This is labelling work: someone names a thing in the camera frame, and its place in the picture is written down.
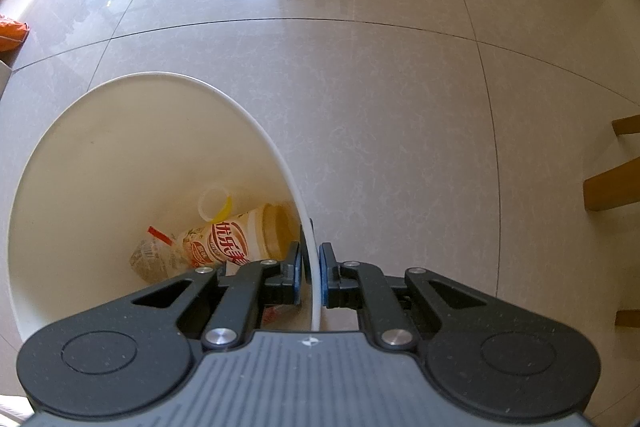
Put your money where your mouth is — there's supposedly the small white jelly cup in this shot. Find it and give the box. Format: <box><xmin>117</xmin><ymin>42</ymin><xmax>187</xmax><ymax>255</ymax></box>
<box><xmin>199</xmin><ymin>188</ymin><xmax>235</xmax><ymax>224</ymax></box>

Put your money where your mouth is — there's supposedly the orange bag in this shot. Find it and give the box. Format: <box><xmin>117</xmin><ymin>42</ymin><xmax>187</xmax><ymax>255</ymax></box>
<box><xmin>0</xmin><ymin>14</ymin><xmax>30</xmax><ymax>52</ymax></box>

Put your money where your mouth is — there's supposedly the large white plastic bucket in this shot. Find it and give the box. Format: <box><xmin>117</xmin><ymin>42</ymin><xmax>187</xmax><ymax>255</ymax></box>
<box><xmin>7</xmin><ymin>71</ymin><xmax>325</xmax><ymax>348</ymax></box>

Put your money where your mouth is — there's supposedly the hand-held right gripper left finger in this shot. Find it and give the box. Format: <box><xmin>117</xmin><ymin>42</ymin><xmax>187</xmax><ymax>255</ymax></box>
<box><xmin>131</xmin><ymin>241</ymin><xmax>305</xmax><ymax>350</ymax></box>

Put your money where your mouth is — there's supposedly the clear plastic wrapper red strip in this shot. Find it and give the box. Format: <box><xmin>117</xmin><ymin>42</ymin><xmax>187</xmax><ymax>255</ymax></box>
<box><xmin>129</xmin><ymin>227</ymin><xmax>193</xmax><ymax>285</ymax></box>

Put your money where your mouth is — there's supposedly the red printed milk tea cup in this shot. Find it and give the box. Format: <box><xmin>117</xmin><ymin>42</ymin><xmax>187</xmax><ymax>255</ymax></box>
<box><xmin>177</xmin><ymin>203</ymin><xmax>296</xmax><ymax>270</ymax></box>

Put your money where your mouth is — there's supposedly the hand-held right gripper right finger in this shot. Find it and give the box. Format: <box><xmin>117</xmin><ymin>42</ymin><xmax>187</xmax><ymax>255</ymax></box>
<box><xmin>319</xmin><ymin>242</ymin><xmax>488</xmax><ymax>350</ymax></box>

